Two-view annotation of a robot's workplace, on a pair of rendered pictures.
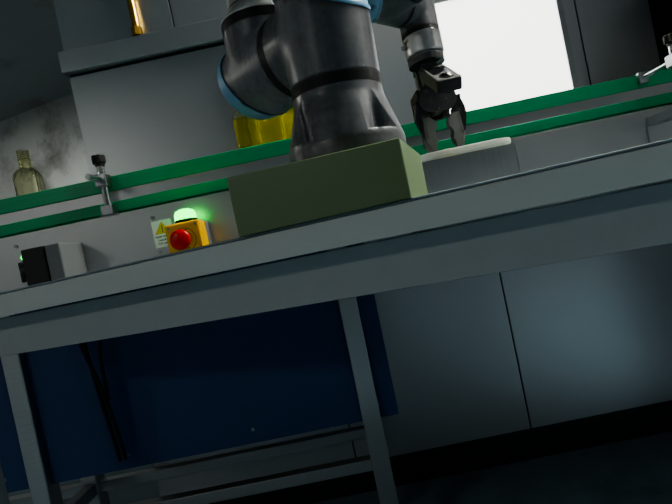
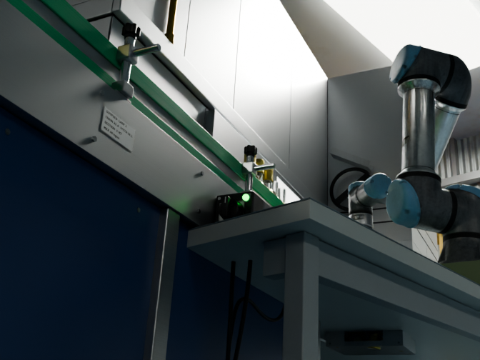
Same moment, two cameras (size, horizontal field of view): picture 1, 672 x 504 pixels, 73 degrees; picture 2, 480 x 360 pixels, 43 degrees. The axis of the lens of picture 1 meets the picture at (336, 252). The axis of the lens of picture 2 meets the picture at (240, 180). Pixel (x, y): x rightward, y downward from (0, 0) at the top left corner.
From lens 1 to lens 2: 166 cm
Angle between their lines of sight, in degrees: 66
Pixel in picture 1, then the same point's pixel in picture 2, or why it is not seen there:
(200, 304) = (452, 315)
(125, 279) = (456, 281)
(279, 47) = (468, 211)
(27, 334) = (373, 281)
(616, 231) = not seen: outside the picture
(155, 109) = not seen: hidden behind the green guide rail
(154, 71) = (164, 78)
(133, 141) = not seen: hidden behind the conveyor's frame
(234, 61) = (431, 194)
